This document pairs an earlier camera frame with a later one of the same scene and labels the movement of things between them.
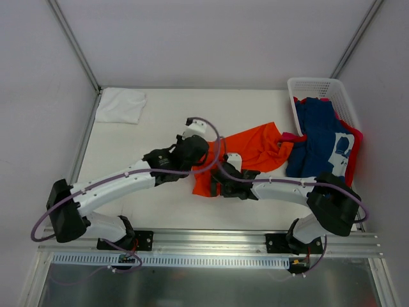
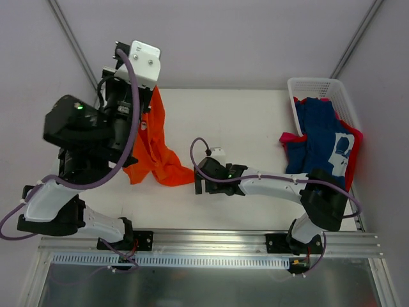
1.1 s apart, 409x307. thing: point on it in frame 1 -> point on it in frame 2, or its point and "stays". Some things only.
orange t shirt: [259, 149] -> [154, 151]
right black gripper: [218, 178] stays
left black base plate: [138, 240] stays
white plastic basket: [323, 87] stays
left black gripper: [198, 153] -> [128, 88]
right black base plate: [278, 243] stays
